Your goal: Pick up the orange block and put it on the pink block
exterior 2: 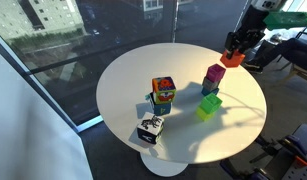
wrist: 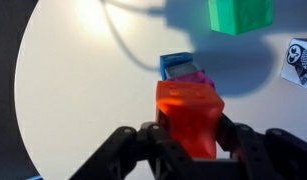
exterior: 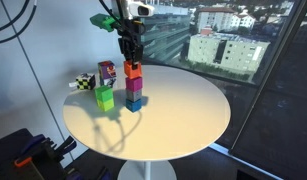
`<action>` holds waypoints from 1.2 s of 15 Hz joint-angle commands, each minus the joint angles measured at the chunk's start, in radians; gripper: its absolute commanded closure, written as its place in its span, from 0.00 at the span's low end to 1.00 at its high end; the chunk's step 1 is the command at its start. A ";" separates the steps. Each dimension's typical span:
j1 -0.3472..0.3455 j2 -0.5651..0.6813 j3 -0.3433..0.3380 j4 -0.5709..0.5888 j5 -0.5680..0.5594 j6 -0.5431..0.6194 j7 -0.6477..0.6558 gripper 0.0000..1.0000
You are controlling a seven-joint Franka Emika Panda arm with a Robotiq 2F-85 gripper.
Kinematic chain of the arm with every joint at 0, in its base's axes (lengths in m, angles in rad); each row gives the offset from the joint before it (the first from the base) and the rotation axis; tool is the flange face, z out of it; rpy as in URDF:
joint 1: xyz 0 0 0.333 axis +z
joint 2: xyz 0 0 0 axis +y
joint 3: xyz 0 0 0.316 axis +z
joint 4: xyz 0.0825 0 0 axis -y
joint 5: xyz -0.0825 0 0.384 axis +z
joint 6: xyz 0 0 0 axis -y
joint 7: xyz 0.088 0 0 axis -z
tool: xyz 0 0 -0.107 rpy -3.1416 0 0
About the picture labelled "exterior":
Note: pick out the blue white soft cube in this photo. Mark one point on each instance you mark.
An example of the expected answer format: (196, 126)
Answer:
(109, 83)

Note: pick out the orange block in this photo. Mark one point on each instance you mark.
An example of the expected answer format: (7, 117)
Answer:
(133, 70)

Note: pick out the black window frame post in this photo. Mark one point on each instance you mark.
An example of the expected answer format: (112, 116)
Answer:
(137, 61)

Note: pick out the dark slanted window frame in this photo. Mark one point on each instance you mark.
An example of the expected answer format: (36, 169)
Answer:
(269, 76)

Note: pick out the colourful printed soft cube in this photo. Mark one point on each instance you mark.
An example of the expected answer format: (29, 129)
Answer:
(107, 70)

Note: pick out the yellow-green block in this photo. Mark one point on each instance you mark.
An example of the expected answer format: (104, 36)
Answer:
(106, 105)

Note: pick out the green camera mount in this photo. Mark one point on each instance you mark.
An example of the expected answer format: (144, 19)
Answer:
(103, 21)

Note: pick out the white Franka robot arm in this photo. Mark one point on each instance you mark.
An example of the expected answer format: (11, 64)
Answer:
(122, 8)

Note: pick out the blue block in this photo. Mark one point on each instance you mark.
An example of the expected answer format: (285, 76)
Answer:
(133, 105)

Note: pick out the grey block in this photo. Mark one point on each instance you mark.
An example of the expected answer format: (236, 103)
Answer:
(133, 95)

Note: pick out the beige building outside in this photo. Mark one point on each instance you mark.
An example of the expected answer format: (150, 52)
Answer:
(226, 51)

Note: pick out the pink block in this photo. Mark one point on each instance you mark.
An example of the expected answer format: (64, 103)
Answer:
(134, 84)

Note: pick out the white table pedestal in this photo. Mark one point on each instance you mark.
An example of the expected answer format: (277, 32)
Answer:
(146, 170)

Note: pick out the green block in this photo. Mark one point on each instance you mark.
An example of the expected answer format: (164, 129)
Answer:
(104, 93)

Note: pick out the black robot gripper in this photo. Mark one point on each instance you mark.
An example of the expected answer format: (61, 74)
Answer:
(131, 36)

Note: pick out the glass office building outside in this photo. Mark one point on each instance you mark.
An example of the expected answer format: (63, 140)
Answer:
(164, 31)

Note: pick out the black tool cart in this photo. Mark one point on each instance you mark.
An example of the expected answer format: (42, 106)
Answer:
(6, 150)

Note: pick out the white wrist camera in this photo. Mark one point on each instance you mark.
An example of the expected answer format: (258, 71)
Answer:
(141, 9)

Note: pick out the black white patterned soft cube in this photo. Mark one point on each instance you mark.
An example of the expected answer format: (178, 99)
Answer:
(85, 81)

